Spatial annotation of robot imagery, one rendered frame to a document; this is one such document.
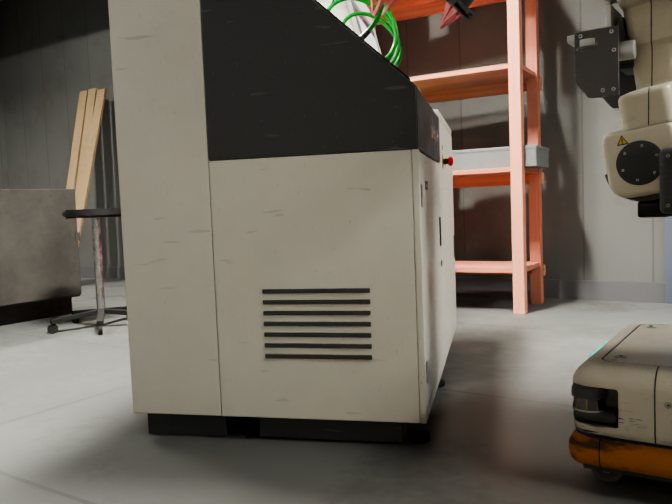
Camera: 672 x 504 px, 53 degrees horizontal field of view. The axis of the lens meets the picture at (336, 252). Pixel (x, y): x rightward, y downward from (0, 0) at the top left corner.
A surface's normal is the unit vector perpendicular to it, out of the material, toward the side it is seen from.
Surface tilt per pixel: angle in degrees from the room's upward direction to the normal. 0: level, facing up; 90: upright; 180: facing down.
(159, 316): 90
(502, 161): 90
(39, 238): 90
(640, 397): 90
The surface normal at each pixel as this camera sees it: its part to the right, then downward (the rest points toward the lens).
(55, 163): -0.56, 0.08
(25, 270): 0.82, 0.00
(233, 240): -0.23, 0.07
